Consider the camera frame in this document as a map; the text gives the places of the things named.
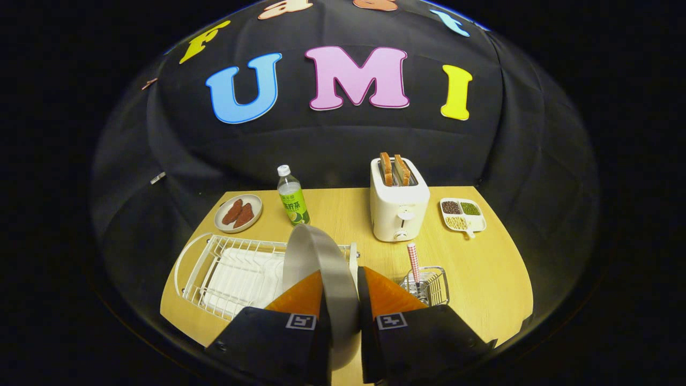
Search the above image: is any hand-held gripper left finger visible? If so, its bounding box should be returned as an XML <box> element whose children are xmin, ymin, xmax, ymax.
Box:
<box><xmin>205</xmin><ymin>270</ymin><xmax>332</xmax><ymax>386</ymax></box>

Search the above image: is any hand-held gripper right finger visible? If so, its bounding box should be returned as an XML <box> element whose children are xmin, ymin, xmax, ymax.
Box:
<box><xmin>357</xmin><ymin>266</ymin><xmax>496</xmax><ymax>384</ymax></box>

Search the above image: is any grey plate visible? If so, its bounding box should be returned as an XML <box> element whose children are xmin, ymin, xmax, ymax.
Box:
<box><xmin>282</xmin><ymin>224</ymin><xmax>361</xmax><ymax>372</ymax></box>

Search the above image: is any white wire dish rack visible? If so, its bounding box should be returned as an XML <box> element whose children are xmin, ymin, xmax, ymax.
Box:
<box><xmin>174</xmin><ymin>232</ymin><xmax>360</xmax><ymax>322</ymax></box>

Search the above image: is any clear metal basket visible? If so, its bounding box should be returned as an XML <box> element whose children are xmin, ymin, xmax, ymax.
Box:
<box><xmin>399</xmin><ymin>266</ymin><xmax>450</xmax><ymax>307</ymax></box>

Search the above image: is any red checked handle spoon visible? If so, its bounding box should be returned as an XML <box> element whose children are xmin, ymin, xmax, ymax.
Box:
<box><xmin>406</xmin><ymin>242</ymin><xmax>424</xmax><ymax>293</ymax></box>

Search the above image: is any white divided dish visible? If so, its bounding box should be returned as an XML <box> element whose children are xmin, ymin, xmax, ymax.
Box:
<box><xmin>439</xmin><ymin>197</ymin><xmax>487</xmax><ymax>240</ymax></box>

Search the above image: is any white ribbed drain tray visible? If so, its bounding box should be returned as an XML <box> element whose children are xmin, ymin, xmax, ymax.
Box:
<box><xmin>204</xmin><ymin>247</ymin><xmax>285</xmax><ymax>317</ymax></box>

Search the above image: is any white toaster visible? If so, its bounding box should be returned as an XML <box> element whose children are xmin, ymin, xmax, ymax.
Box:
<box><xmin>370</xmin><ymin>157</ymin><xmax>431</xmax><ymax>242</ymax></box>

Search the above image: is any red meat piece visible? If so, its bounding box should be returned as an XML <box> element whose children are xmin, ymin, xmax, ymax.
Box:
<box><xmin>222</xmin><ymin>199</ymin><xmax>243</xmax><ymax>225</ymax></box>
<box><xmin>233</xmin><ymin>203</ymin><xmax>255</xmax><ymax>229</ymax></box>

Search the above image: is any small beige saucer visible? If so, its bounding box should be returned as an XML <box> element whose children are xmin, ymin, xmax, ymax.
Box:
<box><xmin>214</xmin><ymin>194</ymin><xmax>263</xmax><ymax>234</ymax></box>

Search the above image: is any green tea bottle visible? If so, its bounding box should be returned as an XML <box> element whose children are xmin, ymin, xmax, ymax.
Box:
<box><xmin>277</xmin><ymin>165</ymin><xmax>311</xmax><ymax>226</ymax></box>

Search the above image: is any black backdrop cloth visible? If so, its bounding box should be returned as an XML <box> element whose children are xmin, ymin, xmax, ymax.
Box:
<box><xmin>91</xmin><ymin>0</ymin><xmax>598</xmax><ymax>349</ymax></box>

